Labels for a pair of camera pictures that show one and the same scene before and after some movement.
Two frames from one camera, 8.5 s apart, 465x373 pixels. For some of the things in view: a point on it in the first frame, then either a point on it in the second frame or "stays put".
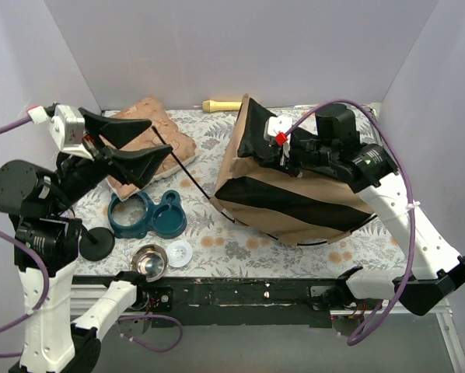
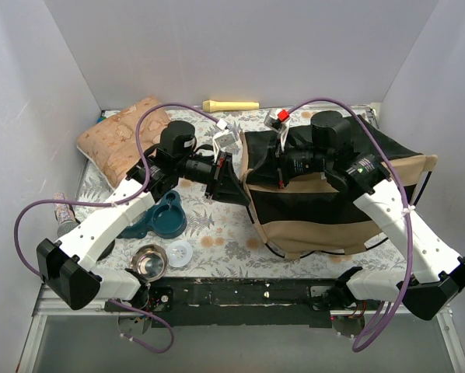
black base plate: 233,301 stays put
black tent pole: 189,172 to 309,252
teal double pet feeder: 136,216 stays put
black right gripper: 295,149 to 278,165
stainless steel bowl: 150,259 stays put
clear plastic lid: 179,253 stays put
